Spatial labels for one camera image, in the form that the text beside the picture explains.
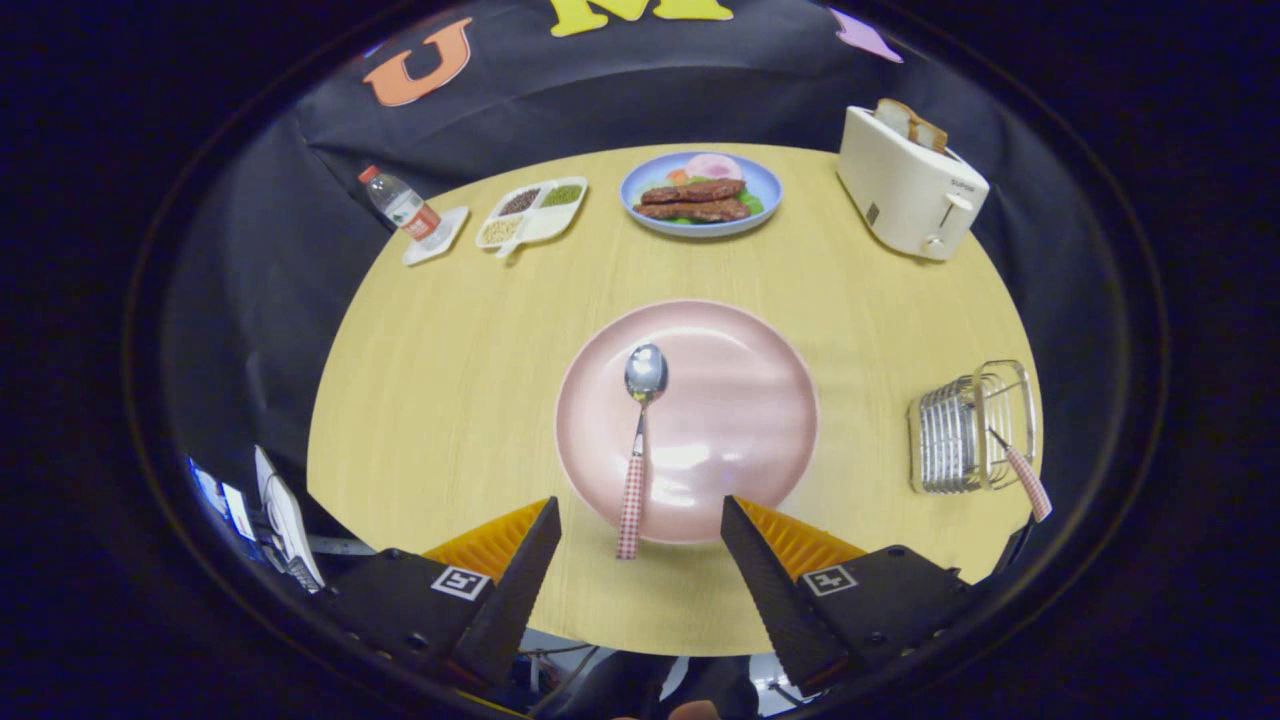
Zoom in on fork with checked handle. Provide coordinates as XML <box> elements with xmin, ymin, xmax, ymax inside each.
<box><xmin>985</xmin><ymin>425</ymin><xmax>1054</xmax><ymax>524</ymax></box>

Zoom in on blue lit screen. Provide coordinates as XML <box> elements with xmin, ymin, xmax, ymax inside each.
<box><xmin>188</xmin><ymin>458</ymin><xmax>256</xmax><ymax>546</ymax></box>

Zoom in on clear perforated basket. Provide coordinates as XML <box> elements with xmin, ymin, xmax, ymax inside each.
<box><xmin>907</xmin><ymin>359</ymin><xmax>1038</xmax><ymax>496</ymax></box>

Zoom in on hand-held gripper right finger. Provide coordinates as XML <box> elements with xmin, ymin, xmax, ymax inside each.
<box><xmin>720</xmin><ymin>495</ymin><xmax>976</xmax><ymax>696</ymax></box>

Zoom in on clear water bottle red label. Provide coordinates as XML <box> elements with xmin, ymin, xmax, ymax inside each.
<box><xmin>358</xmin><ymin>165</ymin><xmax>443</xmax><ymax>241</ymax></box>

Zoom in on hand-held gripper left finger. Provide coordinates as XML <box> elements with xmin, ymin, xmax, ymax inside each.
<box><xmin>320</xmin><ymin>496</ymin><xmax>563</xmax><ymax>691</ymax></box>

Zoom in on pink plate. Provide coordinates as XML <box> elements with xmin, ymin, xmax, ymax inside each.
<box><xmin>554</xmin><ymin>299</ymin><xmax>821</xmax><ymax>546</ymax></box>

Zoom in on spoon with checked handle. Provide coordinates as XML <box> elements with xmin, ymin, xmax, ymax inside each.
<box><xmin>616</xmin><ymin>343</ymin><xmax>669</xmax><ymax>561</ymax></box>

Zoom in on white sheets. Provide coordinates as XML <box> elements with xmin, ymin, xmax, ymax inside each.
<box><xmin>253</xmin><ymin>445</ymin><xmax>327</xmax><ymax>593</ymax></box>

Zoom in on white divided dish with beans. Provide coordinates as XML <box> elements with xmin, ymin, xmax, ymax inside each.
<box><xmin>475</xmin><ymin>176</ymin><xmax>589</xmax><ymax>259</ymax></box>

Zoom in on white toaster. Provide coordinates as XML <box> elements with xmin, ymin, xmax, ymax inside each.
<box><xmin>837</xmin><ymin>105</ymin><xmax>991</xmax><ymax>263</ymax></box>

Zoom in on brown meat strip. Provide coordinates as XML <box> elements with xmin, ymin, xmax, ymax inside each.
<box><xmin>634</xmin><ymin>198</ymin><xmax>751</xmax><ymax>223</ymax></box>
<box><xmin>640</xmin><ymin>179</ymin><xmax>747</xmax><ymax>206</ymax></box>

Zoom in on blue plate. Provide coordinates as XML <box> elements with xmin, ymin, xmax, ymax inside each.
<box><xmin>619</xmin><ymin>151</ymin><xmax>784</xmax><ymax>239</ymax></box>

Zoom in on white square coaster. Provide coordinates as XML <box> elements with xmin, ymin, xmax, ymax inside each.
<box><xmin>402</xmin><ymin>206</ymin><xmax>471</xmax><ymax>267</ymax></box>

